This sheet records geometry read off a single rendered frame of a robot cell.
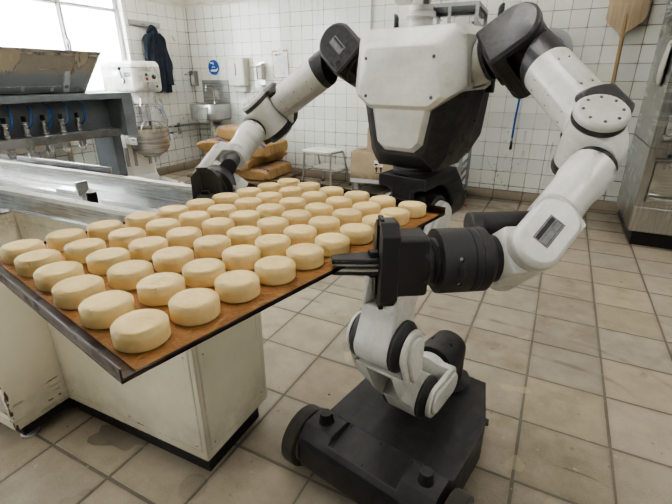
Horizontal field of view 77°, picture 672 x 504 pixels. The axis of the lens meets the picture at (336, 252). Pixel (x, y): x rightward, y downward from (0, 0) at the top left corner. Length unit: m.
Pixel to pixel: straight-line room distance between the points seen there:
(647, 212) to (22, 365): 3.95
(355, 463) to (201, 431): 0.49
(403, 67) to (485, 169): 4.07
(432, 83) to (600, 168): 0.38
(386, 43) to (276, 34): 4.92
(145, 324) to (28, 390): 1.50
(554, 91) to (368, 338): 0.69
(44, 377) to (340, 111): 4.37
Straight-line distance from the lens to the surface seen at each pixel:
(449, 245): 0.56
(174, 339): 0.43
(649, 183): 4.01
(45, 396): 1.96
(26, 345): 1.84
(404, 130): 1.00
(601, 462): 1.88
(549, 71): 0.88
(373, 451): 1.42
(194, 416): 1.47
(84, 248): 0.65
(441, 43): 0.95
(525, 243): 0.58
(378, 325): 1.11
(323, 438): 1.43
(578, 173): 0.71
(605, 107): 0.78
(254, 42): 6.09
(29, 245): 0.70
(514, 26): 0.95
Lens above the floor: 1.23
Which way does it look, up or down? 22 degrees down
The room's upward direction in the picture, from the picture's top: straight up
